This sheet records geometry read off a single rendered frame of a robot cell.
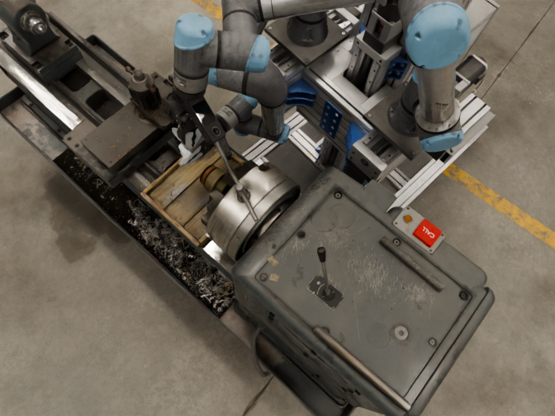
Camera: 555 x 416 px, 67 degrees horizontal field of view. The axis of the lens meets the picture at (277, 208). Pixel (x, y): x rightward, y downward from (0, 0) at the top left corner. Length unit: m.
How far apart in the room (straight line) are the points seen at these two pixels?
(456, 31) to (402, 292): 0.63
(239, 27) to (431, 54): 0.39
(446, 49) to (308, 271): 0.61
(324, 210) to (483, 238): 1.76
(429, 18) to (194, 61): 0.46
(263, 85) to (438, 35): 0.49
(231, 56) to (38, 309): 2.00
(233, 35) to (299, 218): 0.51
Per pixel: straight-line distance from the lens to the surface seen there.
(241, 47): 0.90
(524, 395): 2.73
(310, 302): 1.09
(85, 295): 2.53
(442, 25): 0.89
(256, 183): 1.20
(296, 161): 2.41
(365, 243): 1.16
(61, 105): 1.95
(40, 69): 1.99
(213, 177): 1.35
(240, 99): 1.49
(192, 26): 0.88
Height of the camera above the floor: 2.33
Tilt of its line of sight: 68 degrees down
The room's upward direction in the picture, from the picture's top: 9 degrees clockwise
